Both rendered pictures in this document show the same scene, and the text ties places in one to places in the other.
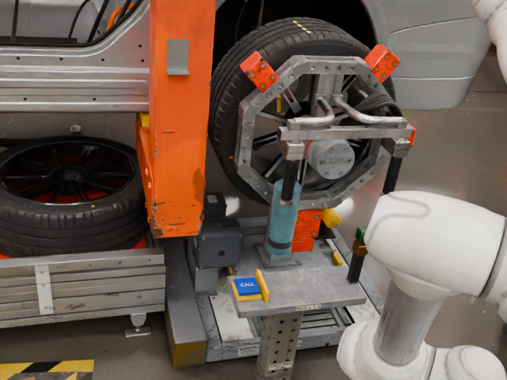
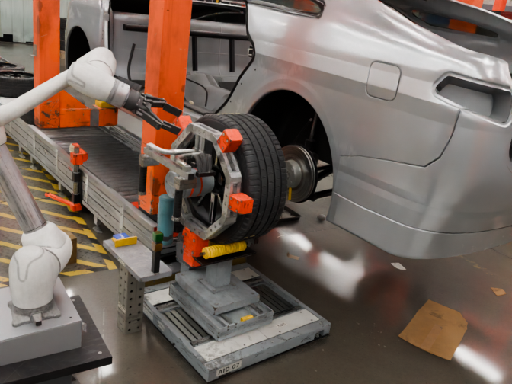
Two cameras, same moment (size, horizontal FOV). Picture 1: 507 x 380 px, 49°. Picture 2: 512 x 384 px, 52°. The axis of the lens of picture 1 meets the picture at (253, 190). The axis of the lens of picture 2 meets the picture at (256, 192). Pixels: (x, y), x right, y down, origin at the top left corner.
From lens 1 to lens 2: 2.76 m
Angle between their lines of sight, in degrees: 62
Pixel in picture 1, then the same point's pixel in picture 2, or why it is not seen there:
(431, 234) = not seen: outside the picture
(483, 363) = (28, 251)
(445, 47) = (384, 184)
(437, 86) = (378, 222)
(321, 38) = (216, 116)
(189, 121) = (150, 139)
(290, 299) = (122, 253)
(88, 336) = not seen: hidden behind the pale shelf
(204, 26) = (155, 89)
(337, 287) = (144, 267)
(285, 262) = (207, 285)
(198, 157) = not seen: hidden behind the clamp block
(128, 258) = (142, 219)
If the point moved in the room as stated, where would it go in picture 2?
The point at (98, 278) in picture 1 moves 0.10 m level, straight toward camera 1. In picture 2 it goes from (136, 225) to (120, 228)
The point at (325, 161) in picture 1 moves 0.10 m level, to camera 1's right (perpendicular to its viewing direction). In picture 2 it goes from (167, 182) to (171, 189)
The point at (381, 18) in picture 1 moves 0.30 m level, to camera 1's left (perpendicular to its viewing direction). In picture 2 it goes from (334, 141) to (308, 126)
